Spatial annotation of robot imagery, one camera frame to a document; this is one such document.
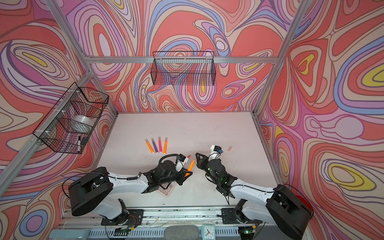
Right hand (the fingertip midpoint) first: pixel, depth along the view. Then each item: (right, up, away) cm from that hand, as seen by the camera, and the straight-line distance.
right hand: (196, 157), depth 82 cm
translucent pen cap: (+23, +2, +17) cm, 28 cm away
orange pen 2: (-21, +4, +19) cm, 29 cm away
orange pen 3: (-3, -5, -2) cm, 6 cm away
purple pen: (-28, +4, +18) cm, 33 cm away
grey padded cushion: (-7, -31, -15) cm, 35 cm away
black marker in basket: (-58, +8, -10) cm, 59 cm away
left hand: (-2, -8, -1) cm, 9 cm away
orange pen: (-31, +4, +17) cm, 35 cm away
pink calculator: (-16, -18, -2) cm, 24 cm away
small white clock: (+5, -32, -14) cm, 35 cm away
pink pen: (-25, +5, +19) cm, 32 cm away
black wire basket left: (-60, +19, -13) cm, 64 cm away
